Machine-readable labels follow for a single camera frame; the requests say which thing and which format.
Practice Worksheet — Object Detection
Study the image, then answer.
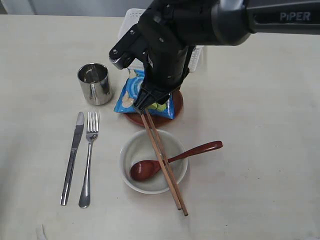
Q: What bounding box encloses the brown round plate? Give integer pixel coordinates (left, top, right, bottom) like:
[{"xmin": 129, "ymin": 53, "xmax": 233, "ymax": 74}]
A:
[{"xmin": 124, "ymin": 90, "xmax": 184, "ymax": 128}]

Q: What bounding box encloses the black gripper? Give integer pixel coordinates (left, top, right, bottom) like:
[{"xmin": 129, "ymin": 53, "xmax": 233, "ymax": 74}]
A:
[{"xmin": 132, "ymin": 42, "xmax": 196, "ymax": 113}]

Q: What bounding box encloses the white perforated plastic basket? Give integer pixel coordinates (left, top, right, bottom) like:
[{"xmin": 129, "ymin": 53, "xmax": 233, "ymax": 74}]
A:
[{"xmin": 117, "ymin": 8, "xmax": 204, "ymax": 73}]

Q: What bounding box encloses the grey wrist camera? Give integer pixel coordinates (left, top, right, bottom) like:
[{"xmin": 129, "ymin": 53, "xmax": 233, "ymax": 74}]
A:
[{"xmin": 109, "ymin": 23, "xmax": 148, "ymax": 70}]

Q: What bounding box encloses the dark brown wooden spoon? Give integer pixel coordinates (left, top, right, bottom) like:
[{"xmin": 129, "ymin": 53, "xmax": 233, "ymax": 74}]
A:
[{"xmin": 130, "ymin": 140, "xmax": 224, "ymax": 182}]

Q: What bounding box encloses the silver foil packet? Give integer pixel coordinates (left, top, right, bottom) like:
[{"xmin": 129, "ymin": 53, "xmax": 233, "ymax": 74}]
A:
[{"xmin": 77, "ymin": 63, "xmax": 113, "ymax": 106}]

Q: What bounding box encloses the blue potato chips bag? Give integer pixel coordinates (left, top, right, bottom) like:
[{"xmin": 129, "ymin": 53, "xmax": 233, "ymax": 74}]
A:
[{"xmin": 113, "ymin": 69, "xmax": 175, "ymax": 120}]

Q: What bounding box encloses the wooden chopstick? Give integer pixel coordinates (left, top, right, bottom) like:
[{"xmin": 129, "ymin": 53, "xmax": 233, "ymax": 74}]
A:
[
  {"xmin": 140, "ymin": 111, "xmax": 185, "ymax": 210},
  {"xmin": 145, "ymin": 109, "xmax": 189, "ymax": 216}
]

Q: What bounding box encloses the white speckled ceramic bowl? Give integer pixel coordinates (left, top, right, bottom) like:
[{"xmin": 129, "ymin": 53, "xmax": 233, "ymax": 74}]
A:
[{"xmin": 119, "ymin": 130, "xmax": 185, "ymax": 195}]

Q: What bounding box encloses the silver table knife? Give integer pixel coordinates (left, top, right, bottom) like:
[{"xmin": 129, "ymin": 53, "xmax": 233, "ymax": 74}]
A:
[{"xmin": 60, "ymin": 112, "xmax": 85, "ymax": 206}]

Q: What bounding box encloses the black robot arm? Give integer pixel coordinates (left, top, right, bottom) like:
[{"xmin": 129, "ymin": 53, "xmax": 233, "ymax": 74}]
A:
[{"xmin": 133, "ymin": 0, "xmax": 320, "ymax": 113}]

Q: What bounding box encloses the silver metal fork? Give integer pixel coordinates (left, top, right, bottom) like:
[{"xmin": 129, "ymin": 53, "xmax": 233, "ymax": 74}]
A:
[{"xmin": 78, "ymin": 112, "xmax": 100, "ymax": 208}]

